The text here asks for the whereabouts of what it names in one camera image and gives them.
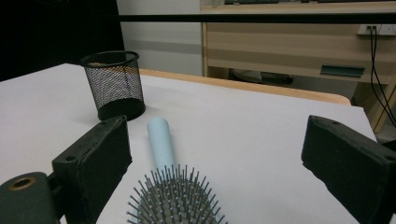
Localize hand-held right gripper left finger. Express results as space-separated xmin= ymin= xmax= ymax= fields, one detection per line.
xmin=51 ymin=115 xmax=134 ymax=224

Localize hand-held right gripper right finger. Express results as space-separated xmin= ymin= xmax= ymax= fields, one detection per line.
xmin=301 ymin=114 xmax=396 ymax=224

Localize light blue hairbrush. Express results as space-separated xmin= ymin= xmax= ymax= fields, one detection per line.
xmin=125 ymin=117 xmax=230 ymax=224

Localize black mesh pen holder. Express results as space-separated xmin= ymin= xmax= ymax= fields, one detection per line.
xmin=78 ymin=50 xmax=147 ymax=121

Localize office chair base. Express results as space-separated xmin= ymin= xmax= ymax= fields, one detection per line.
xmin=232 ymin=68 xmax=294 ymax=86

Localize black curtain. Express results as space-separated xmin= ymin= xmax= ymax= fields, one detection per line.
xmin=0 ymin=0 xmax=125 ymax=82

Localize light wooden desk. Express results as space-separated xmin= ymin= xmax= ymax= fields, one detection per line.
xmin=200 ymin=1 xmax=396 ymax=132

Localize white power strip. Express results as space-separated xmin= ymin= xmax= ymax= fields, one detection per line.
xmin=357 ymin=23 xmax=396 ymax=37

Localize green drawer handle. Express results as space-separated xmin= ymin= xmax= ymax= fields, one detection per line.
xmin=319 ymin=63 xmax=366 ymax=78

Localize black cable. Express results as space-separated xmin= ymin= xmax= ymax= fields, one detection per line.
xmin=369 ymin=27 xmax=396 ymax=128
xmin=372 ymin=27 xmax=396 ymax=110

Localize black metal frame bar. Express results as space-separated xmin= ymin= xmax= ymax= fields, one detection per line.
xmin=118 ymin=13 xmax=396 ymax=25

